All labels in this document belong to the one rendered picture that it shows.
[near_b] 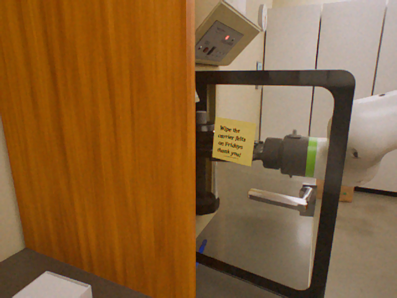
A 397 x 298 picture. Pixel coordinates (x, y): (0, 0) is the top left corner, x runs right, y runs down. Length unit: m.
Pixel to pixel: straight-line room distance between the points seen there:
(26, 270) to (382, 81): 3.49
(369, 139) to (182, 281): 0.41
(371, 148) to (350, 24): 3.15
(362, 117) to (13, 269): 0.80
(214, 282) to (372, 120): 0.45
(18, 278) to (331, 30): 3.47
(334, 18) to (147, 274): 3.37
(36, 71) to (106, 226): 0.35
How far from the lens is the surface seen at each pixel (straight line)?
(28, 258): 0.84
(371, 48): 3.60
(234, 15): 0.57
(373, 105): 0.51
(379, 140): 0.50
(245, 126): 0.46
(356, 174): 0.60
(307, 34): 3.60
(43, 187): 0.72
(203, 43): 0.55
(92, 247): 0.67
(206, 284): 0.65
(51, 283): 0.67
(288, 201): 0.41
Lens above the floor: 1.38
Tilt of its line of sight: 15 degrees down
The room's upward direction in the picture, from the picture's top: straight up
